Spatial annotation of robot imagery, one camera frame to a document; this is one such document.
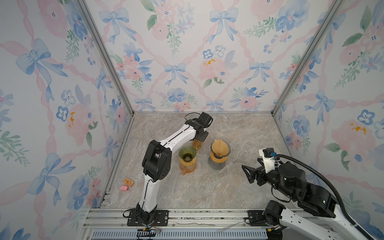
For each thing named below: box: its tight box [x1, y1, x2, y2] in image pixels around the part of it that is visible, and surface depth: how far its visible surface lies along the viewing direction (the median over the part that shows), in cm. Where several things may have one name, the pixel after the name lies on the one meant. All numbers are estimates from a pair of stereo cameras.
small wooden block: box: [123, 177, 135, 187], surface depth 86 cm
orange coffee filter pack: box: [192, 139, 203, 151], surface depth 99 cm
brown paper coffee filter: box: [211, 139, 229, 156], surface depth 85 cm
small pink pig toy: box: [120, 184, 129, 191], surface depth 83 cm
